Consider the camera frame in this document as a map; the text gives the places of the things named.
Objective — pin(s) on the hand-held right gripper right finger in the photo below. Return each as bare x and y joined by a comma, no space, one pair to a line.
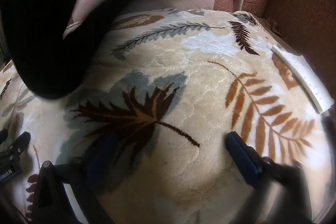
242,155

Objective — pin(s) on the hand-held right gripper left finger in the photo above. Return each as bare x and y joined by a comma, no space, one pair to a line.
101,159

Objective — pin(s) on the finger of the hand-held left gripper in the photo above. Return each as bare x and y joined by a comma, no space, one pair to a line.
2,136
19,144

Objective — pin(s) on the black pants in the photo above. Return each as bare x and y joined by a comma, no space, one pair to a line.
39,29

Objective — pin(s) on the leaf print fleece blanket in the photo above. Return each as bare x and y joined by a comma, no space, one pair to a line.
183,87

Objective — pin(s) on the white book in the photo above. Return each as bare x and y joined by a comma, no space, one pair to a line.
304,79

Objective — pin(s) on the red-brown sofa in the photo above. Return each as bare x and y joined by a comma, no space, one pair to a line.
302,3

